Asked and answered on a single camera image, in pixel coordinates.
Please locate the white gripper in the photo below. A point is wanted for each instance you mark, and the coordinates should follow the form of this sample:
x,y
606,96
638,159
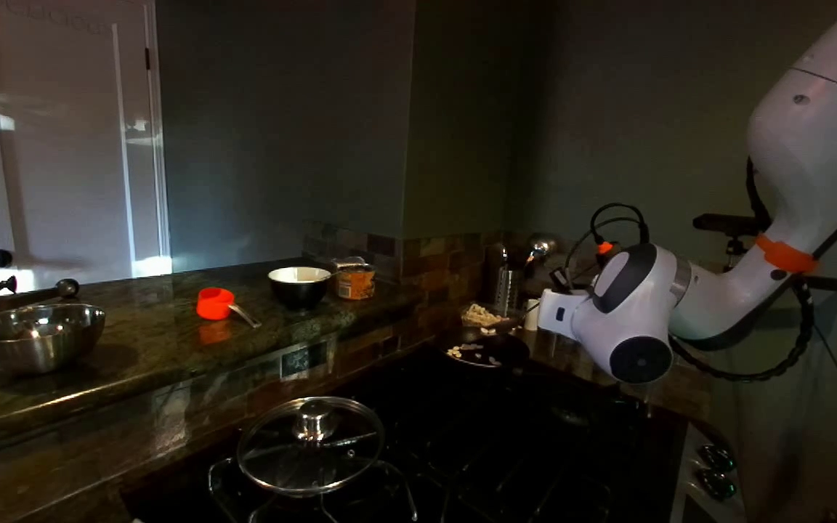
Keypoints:
x,y
560,313

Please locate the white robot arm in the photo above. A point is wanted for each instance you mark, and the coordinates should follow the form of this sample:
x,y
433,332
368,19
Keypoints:
x,y
646,297

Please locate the clear container of pellets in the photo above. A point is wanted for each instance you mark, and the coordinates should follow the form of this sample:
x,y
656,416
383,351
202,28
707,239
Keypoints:
x,y
481,317

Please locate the small pan with pellets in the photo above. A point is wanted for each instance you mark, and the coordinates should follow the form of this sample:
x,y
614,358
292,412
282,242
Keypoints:
x,y
473,357

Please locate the black stove top grates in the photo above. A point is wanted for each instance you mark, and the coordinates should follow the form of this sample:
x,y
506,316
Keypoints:
x,y
522,444

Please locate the small orange labelled container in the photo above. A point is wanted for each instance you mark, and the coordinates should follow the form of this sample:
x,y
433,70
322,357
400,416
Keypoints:
x,y
356,281

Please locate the black stove knobs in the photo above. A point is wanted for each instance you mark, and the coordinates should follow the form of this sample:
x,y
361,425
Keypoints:
x,y
718,471

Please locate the dark bowl white inside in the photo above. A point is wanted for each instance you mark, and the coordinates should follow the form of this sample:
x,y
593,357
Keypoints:
x,y
300,290

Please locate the glass pot lid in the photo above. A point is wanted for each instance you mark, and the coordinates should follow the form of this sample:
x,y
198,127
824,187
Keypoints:
x,y
313,447

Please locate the red measuring cup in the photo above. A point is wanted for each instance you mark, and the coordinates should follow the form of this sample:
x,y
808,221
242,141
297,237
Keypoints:
x,y
218,304

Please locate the stainless steel mixing bowl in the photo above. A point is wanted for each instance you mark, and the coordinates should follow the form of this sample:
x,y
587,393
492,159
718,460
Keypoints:
x,y
45,339

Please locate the black camera tripod stand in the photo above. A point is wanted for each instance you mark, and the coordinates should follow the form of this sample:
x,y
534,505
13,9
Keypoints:
x,y
736,226

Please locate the black door handle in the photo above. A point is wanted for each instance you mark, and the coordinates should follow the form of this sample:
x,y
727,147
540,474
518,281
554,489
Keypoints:
x,y
6,256

